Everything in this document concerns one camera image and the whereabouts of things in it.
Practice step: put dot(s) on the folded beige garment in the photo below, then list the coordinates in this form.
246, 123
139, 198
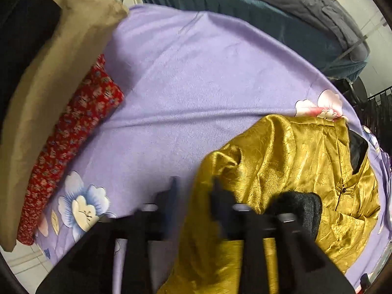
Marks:
55, 67

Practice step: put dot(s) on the black stool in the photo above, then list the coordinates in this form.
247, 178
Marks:
356, 90

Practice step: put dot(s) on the folded black garment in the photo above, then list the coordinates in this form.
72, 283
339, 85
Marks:
24, 36

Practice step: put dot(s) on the folded red floral garment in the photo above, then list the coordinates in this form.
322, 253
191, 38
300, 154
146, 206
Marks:
76, 119

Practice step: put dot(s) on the purple floral bedsheet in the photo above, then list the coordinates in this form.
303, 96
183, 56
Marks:
183, 82

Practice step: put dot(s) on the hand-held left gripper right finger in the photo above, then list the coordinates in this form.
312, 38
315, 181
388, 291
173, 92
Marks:
222, 211

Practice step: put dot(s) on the grey quilt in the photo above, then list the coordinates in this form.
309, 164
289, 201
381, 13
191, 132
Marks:
306, 0

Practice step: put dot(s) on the gold patterned satin garment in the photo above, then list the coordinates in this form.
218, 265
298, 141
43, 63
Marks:
275, 159

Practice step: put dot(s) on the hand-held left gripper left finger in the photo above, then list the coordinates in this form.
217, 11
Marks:
167, 202

